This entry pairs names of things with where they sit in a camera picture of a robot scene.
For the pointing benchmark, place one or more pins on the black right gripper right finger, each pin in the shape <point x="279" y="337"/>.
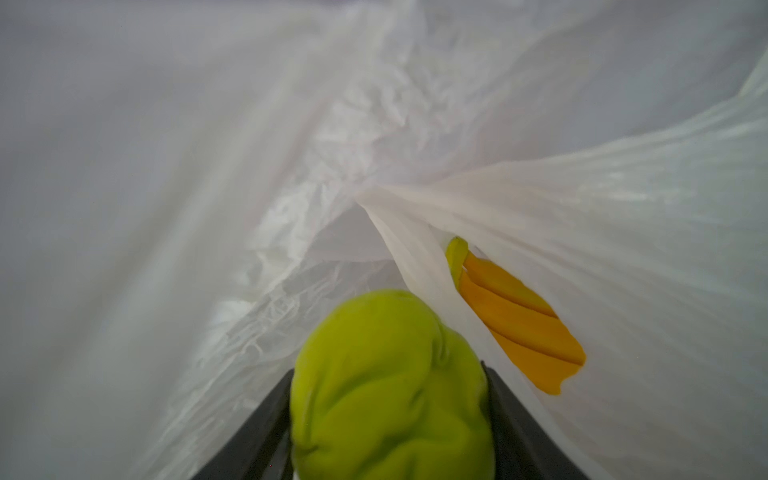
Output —
<point x="522" y="449"/>

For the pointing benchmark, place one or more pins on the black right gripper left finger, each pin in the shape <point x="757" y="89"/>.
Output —
<point x="261" y="447"/>

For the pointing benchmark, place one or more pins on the yellow fake banana bunch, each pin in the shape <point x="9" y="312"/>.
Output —
<point x="525" y="326"/>

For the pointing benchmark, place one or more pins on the green fake pear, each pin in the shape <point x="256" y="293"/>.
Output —
<point x="383" y="389"/>

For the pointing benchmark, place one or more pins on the white plastic bag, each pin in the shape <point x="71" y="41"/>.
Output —
<point x="189" y="188"/>

